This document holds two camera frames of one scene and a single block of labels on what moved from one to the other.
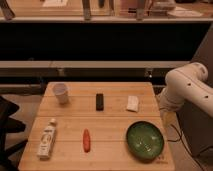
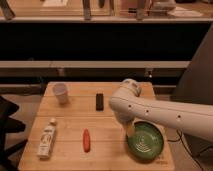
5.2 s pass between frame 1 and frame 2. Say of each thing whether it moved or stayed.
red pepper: stayed
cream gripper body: moved
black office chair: stayed
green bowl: stayed
